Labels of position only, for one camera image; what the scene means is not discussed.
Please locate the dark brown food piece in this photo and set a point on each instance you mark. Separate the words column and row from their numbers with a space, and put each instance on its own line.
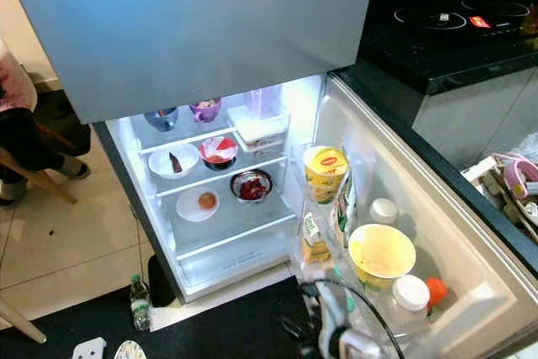
column 175, row 163

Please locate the large white lidded container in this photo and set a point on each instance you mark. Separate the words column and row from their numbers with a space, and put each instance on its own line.
column 256, row 128

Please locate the person in pink shirt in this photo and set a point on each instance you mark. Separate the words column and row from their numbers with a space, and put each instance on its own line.
column 21, row 136

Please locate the grey freezer door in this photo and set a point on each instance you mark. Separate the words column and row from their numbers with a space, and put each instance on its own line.
column 185, row 31

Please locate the black bag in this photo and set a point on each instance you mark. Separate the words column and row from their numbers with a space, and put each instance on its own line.
column 63, row 124

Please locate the red cooktop sticker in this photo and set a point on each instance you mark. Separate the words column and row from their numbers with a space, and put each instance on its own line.
column 480, row 21

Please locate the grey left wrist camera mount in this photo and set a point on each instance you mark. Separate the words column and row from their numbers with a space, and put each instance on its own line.
column 90, row 349

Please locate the orange capped bottle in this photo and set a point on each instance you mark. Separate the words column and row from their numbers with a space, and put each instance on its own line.
column 437, row 292

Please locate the black induction cooktop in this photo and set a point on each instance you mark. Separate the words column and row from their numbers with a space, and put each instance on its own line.
column 445, row 23

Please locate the steel bowl with red food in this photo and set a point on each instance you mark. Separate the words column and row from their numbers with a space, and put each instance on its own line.
column 251, row 187

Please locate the purple mug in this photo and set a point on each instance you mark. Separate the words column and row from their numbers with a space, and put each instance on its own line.
column 205, row 110

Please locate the black rounded floor object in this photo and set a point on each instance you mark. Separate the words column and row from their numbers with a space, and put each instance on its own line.
column 161, row 279

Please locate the rack with pink utensils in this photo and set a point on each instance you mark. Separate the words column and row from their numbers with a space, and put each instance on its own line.
column 508, row 191

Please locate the white capped jar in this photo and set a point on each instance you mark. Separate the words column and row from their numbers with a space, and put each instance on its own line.
column 382, row 211

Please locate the fridge door white inside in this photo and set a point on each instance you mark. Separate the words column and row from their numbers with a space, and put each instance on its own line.
column 429, row 174

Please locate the corn print juice carton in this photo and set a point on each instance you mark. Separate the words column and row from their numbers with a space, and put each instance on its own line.
column 315, row 240

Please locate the clear purple pitcher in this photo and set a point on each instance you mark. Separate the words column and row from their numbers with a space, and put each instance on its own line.
column 262, row 102

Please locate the orange round food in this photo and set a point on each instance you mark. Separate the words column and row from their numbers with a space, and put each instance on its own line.
column 207, row 201

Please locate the yellow plastic bowl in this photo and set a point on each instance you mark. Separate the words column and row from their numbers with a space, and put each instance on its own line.
column 381, row 256

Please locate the small white plate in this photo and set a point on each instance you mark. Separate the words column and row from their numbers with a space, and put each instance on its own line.
column 187, row 208

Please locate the black bowl red white cover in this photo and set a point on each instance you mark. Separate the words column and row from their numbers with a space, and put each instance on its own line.
column 218, row 151

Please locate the green capped water bottle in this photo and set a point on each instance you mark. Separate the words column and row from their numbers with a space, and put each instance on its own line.
column 139, row 302

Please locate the slate blue mug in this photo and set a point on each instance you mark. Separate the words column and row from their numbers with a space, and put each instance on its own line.
column 160, row 119

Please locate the glass fridge shelf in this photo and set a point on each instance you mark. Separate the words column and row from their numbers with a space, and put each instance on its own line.
column 210, row 178
column 244, row 229
column 185, row 136

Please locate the green white snack packet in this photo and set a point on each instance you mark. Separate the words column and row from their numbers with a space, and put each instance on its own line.
column 345, row 212

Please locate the clear jar white lid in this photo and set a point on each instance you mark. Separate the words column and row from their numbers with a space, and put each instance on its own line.
column 410, row 293

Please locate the yellow tea box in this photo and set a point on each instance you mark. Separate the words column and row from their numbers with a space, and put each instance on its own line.
column 326, row 174

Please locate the grey kitchen cabinet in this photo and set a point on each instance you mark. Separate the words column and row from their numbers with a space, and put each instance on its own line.
column 471, row 115

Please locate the black floor mat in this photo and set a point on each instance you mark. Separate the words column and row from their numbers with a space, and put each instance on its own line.
column 218, row 334

